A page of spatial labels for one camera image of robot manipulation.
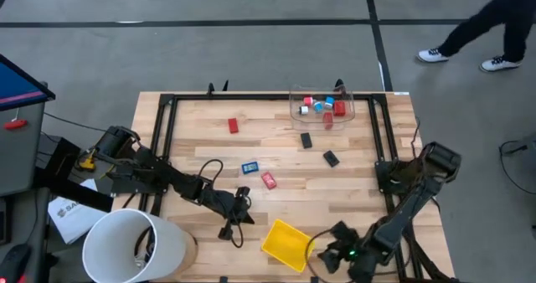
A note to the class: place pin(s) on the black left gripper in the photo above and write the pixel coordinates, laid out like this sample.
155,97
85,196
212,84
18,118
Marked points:
226,203

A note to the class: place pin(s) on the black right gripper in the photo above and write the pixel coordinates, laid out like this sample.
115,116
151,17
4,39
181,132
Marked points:
360,258

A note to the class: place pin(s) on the yellow plastic tray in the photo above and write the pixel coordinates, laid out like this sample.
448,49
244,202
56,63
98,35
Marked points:
287,245

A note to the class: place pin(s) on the red printed pack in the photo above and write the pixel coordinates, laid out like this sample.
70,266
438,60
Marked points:
269,180

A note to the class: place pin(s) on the blue printed box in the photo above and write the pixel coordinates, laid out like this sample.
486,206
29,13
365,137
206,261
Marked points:
250,167

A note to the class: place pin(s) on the black rectangular case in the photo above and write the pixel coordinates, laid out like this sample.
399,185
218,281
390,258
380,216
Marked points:
331,158
306,140

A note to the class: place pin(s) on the red rectangular box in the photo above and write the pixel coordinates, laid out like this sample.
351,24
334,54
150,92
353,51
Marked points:
339,108
233,125

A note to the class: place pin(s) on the red translucent glue bottle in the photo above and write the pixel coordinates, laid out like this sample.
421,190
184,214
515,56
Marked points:
328,120

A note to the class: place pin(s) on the blue and white correction tape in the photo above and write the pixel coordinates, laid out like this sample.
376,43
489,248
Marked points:
318,106
329,102

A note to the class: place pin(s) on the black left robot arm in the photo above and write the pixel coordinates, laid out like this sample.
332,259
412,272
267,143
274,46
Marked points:
167,176

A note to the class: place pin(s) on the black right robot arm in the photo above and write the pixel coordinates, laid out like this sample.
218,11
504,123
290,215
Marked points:
402,220

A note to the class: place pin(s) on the white plastic bucket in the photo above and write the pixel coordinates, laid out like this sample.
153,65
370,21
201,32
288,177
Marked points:
167,241

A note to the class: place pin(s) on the clear plastic container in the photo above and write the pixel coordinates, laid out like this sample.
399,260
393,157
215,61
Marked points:
347,121

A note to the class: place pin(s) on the black table clamp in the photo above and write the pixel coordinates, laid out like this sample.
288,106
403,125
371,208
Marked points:
339,83
211,89
225,85

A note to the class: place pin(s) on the yellow tool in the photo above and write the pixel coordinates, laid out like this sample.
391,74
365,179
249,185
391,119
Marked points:
87,163

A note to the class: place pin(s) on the black stand beam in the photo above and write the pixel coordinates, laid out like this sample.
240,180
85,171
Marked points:
75,193

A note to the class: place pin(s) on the white printed paper document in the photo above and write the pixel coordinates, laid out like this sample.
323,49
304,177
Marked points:
71,220

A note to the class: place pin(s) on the person's white shoe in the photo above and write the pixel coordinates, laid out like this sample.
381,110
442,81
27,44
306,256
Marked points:
431,56
498,64

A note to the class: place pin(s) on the black computer mouse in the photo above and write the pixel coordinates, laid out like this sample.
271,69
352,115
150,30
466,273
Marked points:
14,262

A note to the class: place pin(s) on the grey cabinet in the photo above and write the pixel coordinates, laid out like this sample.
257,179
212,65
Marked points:
21,161

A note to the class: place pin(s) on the monitor with blue screen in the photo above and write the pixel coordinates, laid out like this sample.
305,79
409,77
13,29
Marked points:
17,86

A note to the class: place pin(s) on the person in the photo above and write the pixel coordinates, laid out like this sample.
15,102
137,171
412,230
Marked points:
515,6

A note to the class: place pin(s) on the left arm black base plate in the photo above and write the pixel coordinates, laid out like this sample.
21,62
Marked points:
125,186

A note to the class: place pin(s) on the black aluminium table frame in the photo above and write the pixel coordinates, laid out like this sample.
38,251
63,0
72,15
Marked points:
251,96

